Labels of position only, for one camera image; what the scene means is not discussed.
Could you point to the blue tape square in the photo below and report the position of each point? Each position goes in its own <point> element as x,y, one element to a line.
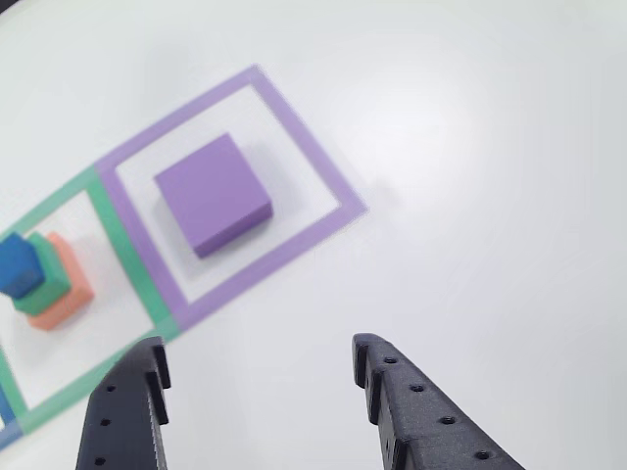
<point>5,406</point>

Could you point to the purple tape square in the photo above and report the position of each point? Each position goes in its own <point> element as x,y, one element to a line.
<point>300,137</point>

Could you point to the green block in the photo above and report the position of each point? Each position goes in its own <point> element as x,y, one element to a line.
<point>49,294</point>

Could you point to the green tape square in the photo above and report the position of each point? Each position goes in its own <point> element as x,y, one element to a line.
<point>131,254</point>

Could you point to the large purple block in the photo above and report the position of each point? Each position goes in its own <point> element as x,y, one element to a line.
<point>210,196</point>

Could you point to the orange block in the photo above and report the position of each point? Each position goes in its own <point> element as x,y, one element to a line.
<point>73,303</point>

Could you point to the small blue block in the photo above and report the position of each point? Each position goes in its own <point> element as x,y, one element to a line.
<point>19,267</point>

